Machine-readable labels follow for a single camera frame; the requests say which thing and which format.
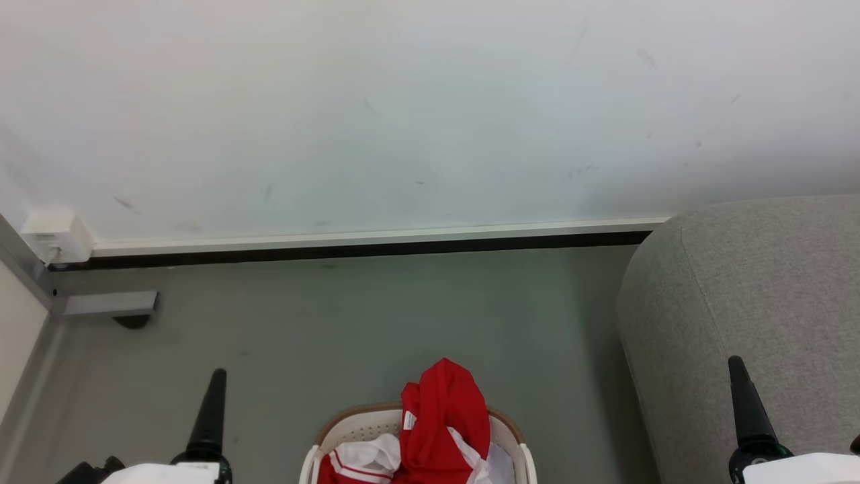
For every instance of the white plastic laundry basket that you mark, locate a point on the white plastic laundry basket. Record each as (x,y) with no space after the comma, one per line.
(356,423)

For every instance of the grey metal partition frame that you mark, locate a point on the grey metal partition frame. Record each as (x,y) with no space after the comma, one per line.
(30,376)

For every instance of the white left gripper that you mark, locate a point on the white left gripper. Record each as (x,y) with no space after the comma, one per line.
(195,472)

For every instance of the grey fabric sofa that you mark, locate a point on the grey fabric sofa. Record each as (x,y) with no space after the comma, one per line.
(772,302)

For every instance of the white baseboard strip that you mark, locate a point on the white baseboard strip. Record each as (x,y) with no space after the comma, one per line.
(376,238)

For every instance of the grey metal floor bracket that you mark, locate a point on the grey metal floor bracket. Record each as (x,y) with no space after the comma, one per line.
(111,303)

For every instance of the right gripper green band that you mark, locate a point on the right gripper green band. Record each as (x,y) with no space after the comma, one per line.
(799,470)

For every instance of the white wall outlet box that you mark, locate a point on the white wall outlet box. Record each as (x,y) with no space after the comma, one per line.
(57,235)

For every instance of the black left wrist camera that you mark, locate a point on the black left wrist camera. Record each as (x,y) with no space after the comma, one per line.
(91,472)

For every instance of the black round floor foot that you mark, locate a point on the black round floor foot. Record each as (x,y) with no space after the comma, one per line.
(132,322)

